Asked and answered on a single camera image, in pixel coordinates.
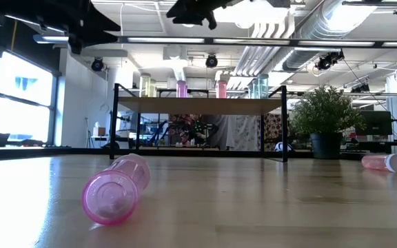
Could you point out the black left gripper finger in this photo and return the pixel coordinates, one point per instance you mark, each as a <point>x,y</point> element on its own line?
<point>103,19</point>
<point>98,38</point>

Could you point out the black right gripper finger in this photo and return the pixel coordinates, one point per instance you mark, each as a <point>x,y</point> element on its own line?
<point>179,13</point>

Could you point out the purple medicine bottle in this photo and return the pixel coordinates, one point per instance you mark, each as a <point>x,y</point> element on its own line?
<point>181,90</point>

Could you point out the salmon pink medicine bottle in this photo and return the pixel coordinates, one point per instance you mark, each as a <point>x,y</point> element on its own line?
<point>377,162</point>
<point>221,90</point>

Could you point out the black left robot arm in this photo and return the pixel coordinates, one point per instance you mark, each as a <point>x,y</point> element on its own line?
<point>22,10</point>

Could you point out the magenta medicine bottle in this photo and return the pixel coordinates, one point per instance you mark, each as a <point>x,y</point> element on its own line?
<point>112,193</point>

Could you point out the black round spotlight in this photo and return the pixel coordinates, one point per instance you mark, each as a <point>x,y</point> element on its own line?
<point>211,61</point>
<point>97,64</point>

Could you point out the black bar with light strips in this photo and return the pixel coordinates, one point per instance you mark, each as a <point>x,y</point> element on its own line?
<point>253,41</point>

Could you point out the large bright window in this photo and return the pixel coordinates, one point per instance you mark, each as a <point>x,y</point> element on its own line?
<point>22,89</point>

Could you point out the person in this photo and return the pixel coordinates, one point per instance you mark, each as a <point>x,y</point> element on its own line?
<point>193,129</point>

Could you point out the floral patterned partition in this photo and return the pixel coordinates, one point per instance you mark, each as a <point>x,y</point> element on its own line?
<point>250,132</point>

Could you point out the black and white ball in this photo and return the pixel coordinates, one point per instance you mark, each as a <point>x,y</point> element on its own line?
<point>283,147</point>

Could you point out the green potted plant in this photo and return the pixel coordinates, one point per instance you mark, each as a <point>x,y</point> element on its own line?
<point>326,113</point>

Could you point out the black computer monitor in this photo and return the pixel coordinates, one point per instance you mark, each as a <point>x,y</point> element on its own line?
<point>374,122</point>

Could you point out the wooden shelf black metal frame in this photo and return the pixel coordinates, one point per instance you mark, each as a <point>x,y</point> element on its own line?
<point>198,106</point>

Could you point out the black aluminium table frame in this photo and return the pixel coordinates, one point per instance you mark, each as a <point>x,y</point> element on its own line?
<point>74,151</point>

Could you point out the silver ventilation duct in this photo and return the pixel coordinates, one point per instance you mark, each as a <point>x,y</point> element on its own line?
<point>322,31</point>

